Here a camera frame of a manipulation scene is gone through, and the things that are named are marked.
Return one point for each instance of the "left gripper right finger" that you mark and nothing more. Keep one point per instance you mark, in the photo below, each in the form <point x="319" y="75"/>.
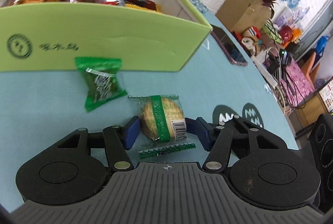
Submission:
<point x="215" y="139"/>

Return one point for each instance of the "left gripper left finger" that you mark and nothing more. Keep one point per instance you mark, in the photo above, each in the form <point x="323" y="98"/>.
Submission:
<point x="118" y="140"/>

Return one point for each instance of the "round biscuit clear packet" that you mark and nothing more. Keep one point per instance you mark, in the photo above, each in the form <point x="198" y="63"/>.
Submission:
<point x="162" y="121"/>

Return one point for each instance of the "green candy packet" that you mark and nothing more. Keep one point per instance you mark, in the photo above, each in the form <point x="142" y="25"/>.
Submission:
<point x="100" y="75"/>

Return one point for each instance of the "dark smartphone on table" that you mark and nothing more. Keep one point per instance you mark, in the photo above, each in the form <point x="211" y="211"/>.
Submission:
<point x="229" y="48"/>

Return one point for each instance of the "green cardboard snack box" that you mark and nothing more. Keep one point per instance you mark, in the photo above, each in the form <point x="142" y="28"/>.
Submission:
<point x="50" y="35"/>

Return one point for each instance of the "brown cardboard box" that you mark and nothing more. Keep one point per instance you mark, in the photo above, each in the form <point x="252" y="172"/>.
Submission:
<point x="239" y="15"/>

